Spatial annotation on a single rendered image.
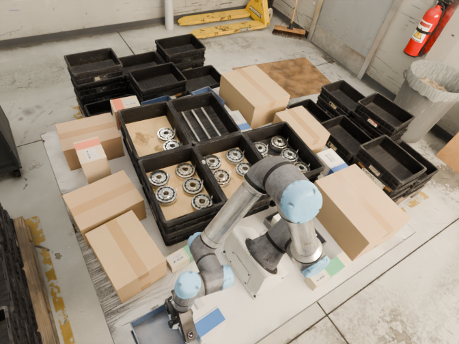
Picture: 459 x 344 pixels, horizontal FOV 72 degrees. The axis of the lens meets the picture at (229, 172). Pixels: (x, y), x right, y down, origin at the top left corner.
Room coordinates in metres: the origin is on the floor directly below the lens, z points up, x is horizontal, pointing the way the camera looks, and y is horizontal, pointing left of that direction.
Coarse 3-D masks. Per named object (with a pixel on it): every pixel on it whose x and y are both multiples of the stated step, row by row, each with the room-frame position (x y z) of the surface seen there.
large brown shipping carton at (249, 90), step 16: (224, 80) 1.89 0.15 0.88; (240, 80) 1.89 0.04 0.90; (256, 80) 1.93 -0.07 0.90; (272, 80) 1.96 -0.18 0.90; (224, 96) 1.87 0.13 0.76; (240, 96) 1.74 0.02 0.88; (256, 96) 1.74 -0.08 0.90; (272, 96) 1.77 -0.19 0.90; (288, 96) 1.82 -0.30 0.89; (240, 112) 1.72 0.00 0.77; (256, 112) 1.64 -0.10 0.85; (272, 112) 1.74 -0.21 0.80
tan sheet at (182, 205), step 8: (168, 168) 1.07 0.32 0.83; (168, 184) 0.96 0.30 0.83; (176, 184) 0.97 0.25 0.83; (176, 200) 0.88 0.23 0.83; (184, 200) 0.88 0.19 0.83; (168, 208) 0.82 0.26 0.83; (176, 208) 0.83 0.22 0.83; (184, 208) 0.84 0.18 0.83; (168, 216) 0.78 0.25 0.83; (176, 216) 0.78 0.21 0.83
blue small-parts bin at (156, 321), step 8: (152, 312) 0.35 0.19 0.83; (160, 312) 0.37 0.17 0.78; (136, 320) 0.31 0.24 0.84; (144, 320) 0.32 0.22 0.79; (152, 320) 0.33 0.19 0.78; (160, 320) 0.34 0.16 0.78; (168, 320) 0.34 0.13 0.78; (136, 328) 0.29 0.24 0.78; (144, 328) 0.30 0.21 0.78; (152, 328) 0.30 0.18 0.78; (160, 328) 0.31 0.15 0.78; (168, 328) 0.31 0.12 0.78; (136, 336) 0.25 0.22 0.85; (144, 336) 0.27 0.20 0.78; (152, 336) 0.28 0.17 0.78; (160, 336) 0.28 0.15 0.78; (168, 336) 0.29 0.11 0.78; (176, 336) 0.29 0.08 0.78
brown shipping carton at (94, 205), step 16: (112, 176) 0.93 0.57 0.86; (80, 192) 0.80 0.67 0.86; (96, 192) 0.81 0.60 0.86; (112, 192) 0.83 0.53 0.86; (128, 192) 0.85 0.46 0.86; (80, 208) 0.72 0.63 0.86; (96, 208) 0.73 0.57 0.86; (112, 208) 0.75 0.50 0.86; (128, 208) 0.77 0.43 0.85; (144, 208) 0.82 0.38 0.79; (80, 224) 0.64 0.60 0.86; (96, 224) 0.66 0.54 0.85
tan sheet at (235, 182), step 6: (222, 156) 1.22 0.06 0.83; (222, 162) 1.18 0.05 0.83; (222, 168) 1.14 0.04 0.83; (228, 168) 1.14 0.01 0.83; (234, 168) 1.15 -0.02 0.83; (234, 174) 1.11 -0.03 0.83; (234, 180) 1.07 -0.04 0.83; (240, 180) 1.07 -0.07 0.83; (228, 186) 1.02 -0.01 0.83; (234, 186) 1.03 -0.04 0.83; (228, 192) 0.98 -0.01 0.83; (228, 198) 0.95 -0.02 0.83
